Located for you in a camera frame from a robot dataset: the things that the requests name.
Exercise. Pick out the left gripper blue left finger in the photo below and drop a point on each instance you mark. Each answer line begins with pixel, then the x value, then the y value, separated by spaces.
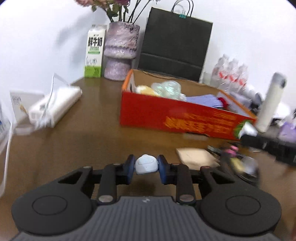
pixel 111 176

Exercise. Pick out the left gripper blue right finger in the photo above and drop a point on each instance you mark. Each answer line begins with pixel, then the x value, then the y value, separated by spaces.
pixel 182 177

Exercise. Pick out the light blue earbud case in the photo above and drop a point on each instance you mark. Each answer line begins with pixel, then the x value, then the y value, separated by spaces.
pixel 146 164

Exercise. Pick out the red fabric rose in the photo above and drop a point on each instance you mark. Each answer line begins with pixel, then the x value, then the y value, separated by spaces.
pixel 225 104

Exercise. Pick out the clear plastic bag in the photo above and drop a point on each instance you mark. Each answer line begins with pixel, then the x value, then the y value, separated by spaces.
pixel 169 89

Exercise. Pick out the yellow white plush dog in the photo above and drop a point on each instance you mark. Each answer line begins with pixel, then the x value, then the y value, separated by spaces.
pixel 145 90

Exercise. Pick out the purple tissue pack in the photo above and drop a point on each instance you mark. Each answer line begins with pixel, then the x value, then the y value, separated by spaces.
pixel 287 129

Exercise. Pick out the brown flat card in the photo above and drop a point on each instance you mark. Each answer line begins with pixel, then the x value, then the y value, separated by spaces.
pixel 196 158

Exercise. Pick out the white paper stack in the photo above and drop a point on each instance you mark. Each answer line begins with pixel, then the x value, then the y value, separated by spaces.
pixel 282 111

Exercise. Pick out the small lavender tin box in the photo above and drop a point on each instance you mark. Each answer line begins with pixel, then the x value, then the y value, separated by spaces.
pixel 250 100

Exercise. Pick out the white thermos bottle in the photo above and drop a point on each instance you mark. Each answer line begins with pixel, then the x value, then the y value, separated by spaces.
pixel 272 100

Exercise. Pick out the red orange cardboard box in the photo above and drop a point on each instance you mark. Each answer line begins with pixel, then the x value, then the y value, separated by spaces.
pixel 146 111

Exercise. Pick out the water bottle right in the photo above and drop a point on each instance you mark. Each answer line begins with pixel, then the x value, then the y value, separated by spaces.
pixel 242 75

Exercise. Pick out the water bottle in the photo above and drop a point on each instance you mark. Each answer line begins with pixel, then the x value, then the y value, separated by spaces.
pixel 220 71
pixel 242 75
pixel 231 74

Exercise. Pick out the water bottle middle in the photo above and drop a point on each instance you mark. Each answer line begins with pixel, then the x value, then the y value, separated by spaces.
pixel 231 74

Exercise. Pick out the white power strip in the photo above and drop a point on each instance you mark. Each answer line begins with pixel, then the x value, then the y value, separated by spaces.
pixel 49 110

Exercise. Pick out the water bottle left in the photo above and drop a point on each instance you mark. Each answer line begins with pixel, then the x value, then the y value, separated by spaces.
pixel 220 71

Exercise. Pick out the black paper shopping bag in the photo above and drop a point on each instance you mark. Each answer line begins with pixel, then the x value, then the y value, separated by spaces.
pixel 175 44

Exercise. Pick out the purple textured vase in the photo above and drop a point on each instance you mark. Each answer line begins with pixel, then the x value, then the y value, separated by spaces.
pixel 120 49

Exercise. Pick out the green white milk carton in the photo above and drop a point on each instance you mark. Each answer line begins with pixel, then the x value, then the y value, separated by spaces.
pixel 94 51

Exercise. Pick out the dried pink flower bouquet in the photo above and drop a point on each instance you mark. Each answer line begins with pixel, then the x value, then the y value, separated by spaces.
pixel 116 9

